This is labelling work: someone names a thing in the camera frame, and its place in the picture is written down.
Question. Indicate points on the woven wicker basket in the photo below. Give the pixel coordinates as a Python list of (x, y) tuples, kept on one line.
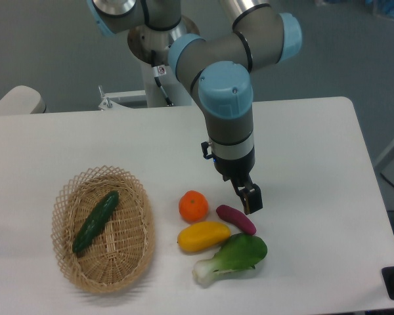
[(123, 248)]

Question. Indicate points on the green cucumber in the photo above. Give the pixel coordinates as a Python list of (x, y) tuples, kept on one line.
[(95, 221)]

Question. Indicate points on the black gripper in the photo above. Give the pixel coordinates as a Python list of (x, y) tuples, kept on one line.
[(234, 163)]

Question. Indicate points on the green bok choy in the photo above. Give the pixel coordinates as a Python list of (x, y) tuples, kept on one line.
[(239, 253)]

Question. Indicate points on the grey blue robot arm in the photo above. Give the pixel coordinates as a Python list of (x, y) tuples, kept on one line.
[(180, 68)]

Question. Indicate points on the white chair back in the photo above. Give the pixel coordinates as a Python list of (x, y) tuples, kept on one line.
[(22, 100)]

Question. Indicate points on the purple sweet potato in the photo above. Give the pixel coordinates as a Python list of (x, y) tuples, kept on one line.
[(236, 218)]

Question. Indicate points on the orange tangerine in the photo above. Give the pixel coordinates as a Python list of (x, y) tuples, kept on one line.
[(193, 206)]

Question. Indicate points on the yellow mango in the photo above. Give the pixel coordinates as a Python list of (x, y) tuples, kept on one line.
[(202, 235)]

